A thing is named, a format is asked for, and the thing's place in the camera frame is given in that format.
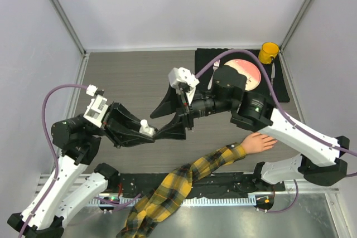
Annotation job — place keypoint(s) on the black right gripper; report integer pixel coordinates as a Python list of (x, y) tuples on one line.
[(170, 104)]

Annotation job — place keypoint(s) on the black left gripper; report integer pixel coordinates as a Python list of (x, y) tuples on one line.
[(117, 115)]

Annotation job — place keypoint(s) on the clear nail polish bottle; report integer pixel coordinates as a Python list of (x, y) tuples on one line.
[(148, 131)]

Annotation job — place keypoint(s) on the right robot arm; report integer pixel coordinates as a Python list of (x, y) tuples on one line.
[(319, 157)]

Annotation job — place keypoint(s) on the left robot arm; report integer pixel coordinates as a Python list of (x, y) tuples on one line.
[(79, 139)]

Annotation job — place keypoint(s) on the mannequin hand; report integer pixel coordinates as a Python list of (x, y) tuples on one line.
[(257, 143)]

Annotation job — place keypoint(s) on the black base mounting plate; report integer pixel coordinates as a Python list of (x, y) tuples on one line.
[(215, 186)]

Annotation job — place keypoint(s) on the yellow plaid shirt sleeve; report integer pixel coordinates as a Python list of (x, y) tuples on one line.
[(167, 198)]

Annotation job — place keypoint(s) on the pink and cream plate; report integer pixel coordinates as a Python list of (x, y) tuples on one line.
[(249, 70)]

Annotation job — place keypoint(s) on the black cloth placemat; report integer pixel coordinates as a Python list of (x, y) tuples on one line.
[(204, 55)]

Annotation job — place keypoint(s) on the yellow mug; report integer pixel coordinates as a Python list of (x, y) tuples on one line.
[(268, 52)]

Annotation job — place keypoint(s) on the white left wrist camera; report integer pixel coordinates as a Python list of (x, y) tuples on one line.
[(97, 108)]

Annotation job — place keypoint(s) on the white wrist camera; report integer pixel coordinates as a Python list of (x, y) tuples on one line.
[(97, 108), (184, 83)]

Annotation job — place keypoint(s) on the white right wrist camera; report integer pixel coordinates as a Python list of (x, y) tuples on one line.
[(184, 83)]

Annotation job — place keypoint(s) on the aluminium frame rail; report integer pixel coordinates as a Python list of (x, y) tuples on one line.
[(303, 185)]

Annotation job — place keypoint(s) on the knife with mottled handle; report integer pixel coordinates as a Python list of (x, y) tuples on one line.
[(273, 73)]

